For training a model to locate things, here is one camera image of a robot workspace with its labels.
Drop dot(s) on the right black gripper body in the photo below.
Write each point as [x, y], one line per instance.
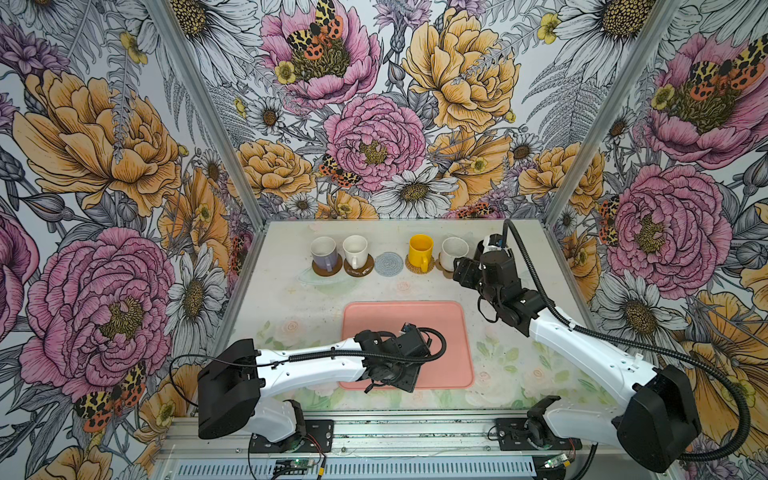
[473, 278]

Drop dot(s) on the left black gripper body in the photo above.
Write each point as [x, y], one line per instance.
[404, 376]

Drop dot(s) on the brown paw shaped coaster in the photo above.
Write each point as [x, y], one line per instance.
[446, 273]

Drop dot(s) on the white speckled mug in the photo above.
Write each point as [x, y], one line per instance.
[452, 248]

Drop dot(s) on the yellow mug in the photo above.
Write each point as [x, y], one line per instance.
[420, 250]

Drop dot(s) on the tan rattan round coaster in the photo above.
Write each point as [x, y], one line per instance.
[416, 269]

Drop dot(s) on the scratched dark wooden coaster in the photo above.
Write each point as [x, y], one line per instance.
[363, 271]

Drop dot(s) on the grey woven round coaster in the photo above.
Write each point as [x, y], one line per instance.
[388, 264]

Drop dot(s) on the large plain wooden coaster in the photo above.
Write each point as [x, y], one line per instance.
[323, 271]

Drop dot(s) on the lavender mug white inside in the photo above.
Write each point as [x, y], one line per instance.
[324, 251]

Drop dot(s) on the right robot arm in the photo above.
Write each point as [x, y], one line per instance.
[654, 418]

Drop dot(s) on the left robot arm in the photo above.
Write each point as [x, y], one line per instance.
[240, 388]

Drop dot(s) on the green circuit board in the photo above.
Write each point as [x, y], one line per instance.
[292, 467]

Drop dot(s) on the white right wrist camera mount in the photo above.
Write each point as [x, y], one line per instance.
[494, 242]

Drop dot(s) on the aluminium front rail frame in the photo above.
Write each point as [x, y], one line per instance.
[455, 444]

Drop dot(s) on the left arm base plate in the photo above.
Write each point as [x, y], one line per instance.
[318, 436]

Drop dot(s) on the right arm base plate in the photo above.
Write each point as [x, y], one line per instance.
[516, 435]

